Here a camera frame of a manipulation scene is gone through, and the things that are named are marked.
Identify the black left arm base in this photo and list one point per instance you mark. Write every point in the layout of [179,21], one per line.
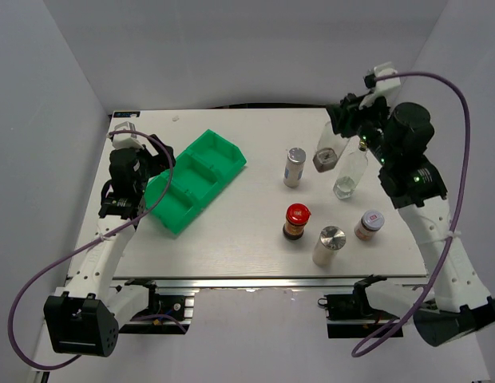
[170,310]

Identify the white lid spice jar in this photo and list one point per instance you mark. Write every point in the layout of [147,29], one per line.
[370,223]

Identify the green three-compartment plastic bin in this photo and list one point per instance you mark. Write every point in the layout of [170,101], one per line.
[203,170]

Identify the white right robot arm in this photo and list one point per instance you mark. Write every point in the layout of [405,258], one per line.
[454,302]

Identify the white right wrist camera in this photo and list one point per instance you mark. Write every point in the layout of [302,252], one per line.
[379,88]

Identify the red cap sauce bottle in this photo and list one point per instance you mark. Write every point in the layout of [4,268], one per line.
[297,217]

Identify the left blue logo sticker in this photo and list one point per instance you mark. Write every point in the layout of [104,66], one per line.
[126,114]

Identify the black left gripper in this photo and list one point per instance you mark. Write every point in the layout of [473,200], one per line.
[160,163]

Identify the white shaker blue label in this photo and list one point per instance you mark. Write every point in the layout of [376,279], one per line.
[294,166]

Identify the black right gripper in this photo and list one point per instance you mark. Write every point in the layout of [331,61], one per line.
[342,116]

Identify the white shaker silver lid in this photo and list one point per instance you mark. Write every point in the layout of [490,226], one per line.
[331,240]

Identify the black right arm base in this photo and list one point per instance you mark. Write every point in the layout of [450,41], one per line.
[349,316]

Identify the clear glass bottle gold spout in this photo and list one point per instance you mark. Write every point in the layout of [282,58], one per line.
[351,172]

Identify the glass bottle with dark sauce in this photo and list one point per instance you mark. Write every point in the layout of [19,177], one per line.
[329,149]

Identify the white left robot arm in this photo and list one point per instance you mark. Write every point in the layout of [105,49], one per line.
[85,318]

